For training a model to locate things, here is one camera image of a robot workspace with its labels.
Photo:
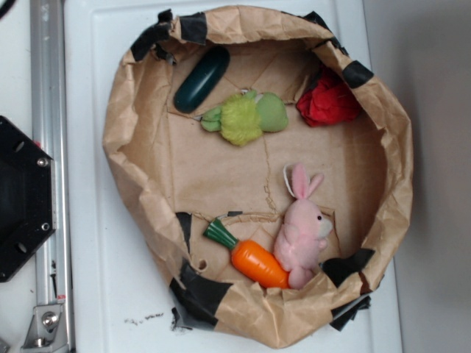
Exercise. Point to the dark green plastic cucumber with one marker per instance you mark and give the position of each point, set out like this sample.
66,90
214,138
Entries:
202,80

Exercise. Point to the green plush animal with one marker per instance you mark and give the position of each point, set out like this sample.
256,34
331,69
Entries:
244,117

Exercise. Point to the brown paper bag bin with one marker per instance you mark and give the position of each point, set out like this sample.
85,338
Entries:
175,178

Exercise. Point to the red crumpled cloth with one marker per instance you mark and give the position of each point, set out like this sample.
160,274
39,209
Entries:
328,101

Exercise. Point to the white tray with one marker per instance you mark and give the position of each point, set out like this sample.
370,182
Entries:
121,303

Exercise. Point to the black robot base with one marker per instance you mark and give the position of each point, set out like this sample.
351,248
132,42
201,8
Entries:
26,199

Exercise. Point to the pink plush bunny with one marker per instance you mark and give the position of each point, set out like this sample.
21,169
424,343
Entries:
303,234

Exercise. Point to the aluminium frame rail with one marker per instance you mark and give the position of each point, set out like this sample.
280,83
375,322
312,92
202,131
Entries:
49,128

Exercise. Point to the metal corner bracket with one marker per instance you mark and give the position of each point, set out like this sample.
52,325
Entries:
47,331

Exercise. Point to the orange plastic carrot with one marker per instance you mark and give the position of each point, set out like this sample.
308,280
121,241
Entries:
249,257

